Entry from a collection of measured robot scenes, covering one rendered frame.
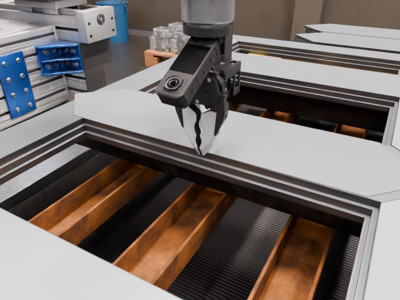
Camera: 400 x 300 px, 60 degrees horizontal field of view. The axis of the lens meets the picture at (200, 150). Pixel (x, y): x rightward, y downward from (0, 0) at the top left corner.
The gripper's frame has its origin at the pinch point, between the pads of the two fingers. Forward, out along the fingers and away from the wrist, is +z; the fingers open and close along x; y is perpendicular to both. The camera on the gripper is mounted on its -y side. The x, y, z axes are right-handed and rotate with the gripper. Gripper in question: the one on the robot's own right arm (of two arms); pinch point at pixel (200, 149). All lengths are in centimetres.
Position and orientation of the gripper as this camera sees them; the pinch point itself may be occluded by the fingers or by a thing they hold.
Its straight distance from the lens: 58.7
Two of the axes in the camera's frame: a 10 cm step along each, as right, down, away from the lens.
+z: 0.0, 8.7, 5.0
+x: -8.7, -2.5, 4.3
